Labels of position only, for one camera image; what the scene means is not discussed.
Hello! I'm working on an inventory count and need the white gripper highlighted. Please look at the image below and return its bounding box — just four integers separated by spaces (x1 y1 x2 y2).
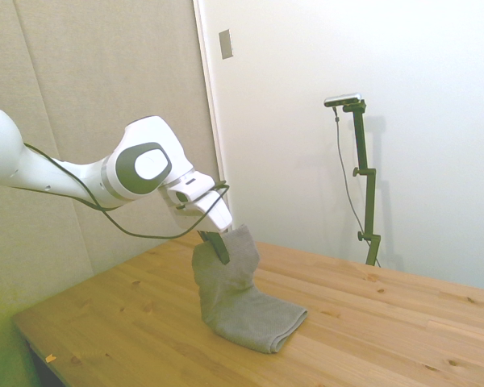
167 189 233 266

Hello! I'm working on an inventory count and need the grey-blue textured towel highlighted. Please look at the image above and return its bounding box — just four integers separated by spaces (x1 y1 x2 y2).
191 223 309 355

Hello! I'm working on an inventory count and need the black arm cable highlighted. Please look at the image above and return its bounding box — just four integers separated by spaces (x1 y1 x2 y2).
23 143 232 239

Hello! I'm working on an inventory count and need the white vertical wall trim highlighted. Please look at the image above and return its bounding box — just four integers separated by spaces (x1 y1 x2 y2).
191 0 236 227

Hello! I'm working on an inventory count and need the dark green camera stand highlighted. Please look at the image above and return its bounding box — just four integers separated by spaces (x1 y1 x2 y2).
341 100 382 267

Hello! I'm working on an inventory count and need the silver exterior camera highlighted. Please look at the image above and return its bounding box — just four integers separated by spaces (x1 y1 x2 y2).
323 91 365 109

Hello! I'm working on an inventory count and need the grey wall plate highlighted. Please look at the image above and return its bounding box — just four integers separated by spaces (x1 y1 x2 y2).
218 28 235 60

